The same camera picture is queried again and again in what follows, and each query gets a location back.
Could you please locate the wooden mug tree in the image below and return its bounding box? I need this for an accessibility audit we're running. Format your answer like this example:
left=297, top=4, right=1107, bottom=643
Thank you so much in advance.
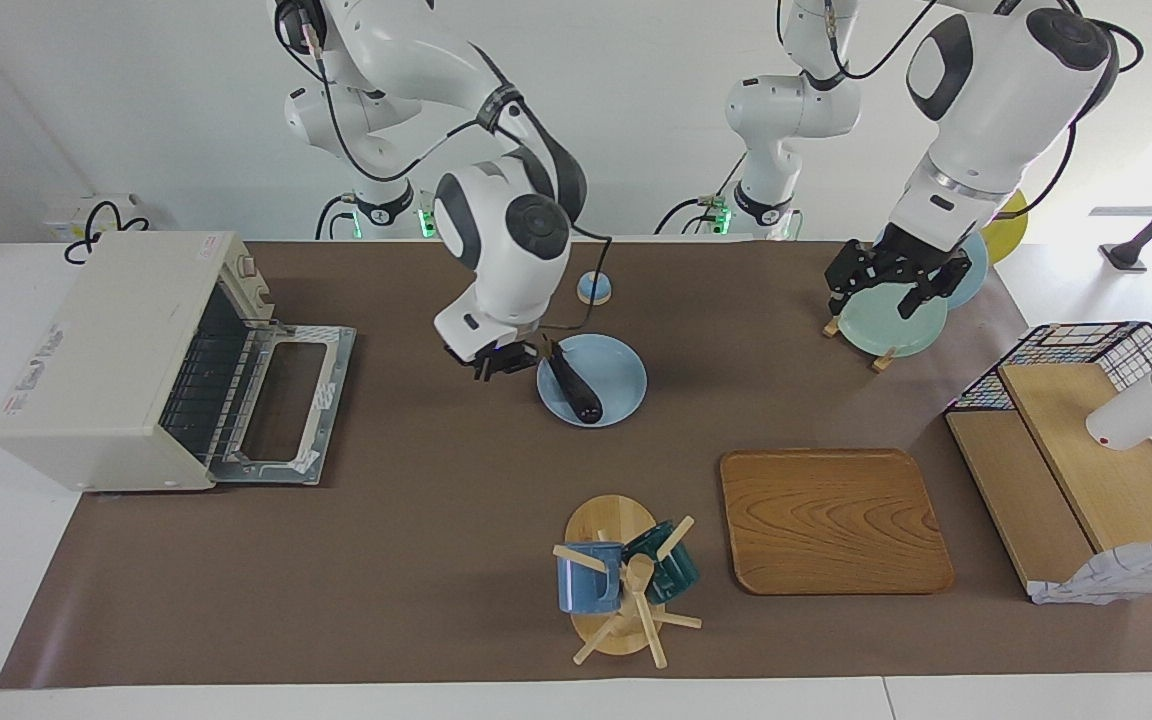
left=552, top=494, right=703, bottom=669

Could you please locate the pale blue racked plate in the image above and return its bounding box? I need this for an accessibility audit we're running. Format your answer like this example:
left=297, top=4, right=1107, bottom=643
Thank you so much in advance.
left=876, top=225, right=989, bottom=311

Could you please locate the yellow plate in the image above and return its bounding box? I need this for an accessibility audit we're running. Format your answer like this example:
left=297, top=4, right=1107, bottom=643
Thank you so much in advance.
left=981, top=190, right=1029, bottom=266

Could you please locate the light wooden shelf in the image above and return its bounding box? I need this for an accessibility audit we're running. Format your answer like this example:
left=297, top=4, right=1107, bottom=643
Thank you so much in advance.
left=944, top=362, right=1152, bottom=601

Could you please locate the dark purple eggplant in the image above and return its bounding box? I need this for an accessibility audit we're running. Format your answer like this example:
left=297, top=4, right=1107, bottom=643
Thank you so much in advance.
left=542, top=336, right=604, bottom=426

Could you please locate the blue mug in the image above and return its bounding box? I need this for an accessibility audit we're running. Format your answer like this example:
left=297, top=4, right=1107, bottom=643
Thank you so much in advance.
left=557, top=542, right=625, bottom=615

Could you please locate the cream toaster oven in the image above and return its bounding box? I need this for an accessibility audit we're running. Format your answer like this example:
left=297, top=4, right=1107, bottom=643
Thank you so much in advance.
left=0, top=232, right=277, bottom=493

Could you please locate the mint green plate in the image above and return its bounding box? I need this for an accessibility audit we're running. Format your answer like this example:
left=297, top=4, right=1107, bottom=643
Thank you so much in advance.
left=836, top=283, right=949, bottom=358

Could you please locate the black wire basket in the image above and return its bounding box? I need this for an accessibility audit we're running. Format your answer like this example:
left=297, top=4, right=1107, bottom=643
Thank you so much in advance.
left=944, top=321, right=1152, bottom=531

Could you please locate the wooden plate rack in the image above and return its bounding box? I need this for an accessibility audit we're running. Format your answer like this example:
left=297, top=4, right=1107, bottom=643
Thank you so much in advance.
left=823, top=313, right=897, bottom=373

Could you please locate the teal mug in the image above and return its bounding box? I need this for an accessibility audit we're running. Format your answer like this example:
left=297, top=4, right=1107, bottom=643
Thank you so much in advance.
left=622, top=521, right=701, bottom=605

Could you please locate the glass oven door with handle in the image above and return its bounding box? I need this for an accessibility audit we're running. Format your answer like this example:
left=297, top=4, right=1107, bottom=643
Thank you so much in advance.
left=208, top=322, right=357, bottom=488

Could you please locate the black base cable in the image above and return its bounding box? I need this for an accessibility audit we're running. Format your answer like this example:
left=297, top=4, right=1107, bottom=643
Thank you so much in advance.
left=315, top=194, right=357, bottom=241
left=655, top=195, right=727, bottom=236

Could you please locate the brown wooden tray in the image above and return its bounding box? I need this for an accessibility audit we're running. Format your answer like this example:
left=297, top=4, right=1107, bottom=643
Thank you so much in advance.
left=719, top=448, right=956, bottom=597

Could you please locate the white patterned cloth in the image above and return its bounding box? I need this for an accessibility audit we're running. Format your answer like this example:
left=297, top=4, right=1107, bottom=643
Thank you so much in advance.
left=1028, top=537, right=1152, bottom=606

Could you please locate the black power strip cable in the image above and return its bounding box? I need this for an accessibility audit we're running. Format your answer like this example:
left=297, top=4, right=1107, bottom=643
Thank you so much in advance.
left=63, top=200, right=152, bottom=266

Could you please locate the white bottle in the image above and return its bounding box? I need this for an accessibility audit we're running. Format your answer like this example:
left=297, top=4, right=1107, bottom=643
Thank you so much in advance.
left=1085, top=340, right=1152, bottom=452

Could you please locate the brown table mat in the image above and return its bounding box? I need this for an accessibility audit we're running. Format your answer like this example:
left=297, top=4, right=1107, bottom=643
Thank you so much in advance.
left=0, top=240, right=1152, bottom=691

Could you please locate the white power strip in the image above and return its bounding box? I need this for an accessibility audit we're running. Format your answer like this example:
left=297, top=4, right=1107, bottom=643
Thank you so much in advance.
left=44, top=193, right=139, bottom=241

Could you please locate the light blue plate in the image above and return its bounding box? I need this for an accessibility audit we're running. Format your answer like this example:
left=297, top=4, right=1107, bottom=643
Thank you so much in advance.
left=536, top=334, right=648, bottom=429

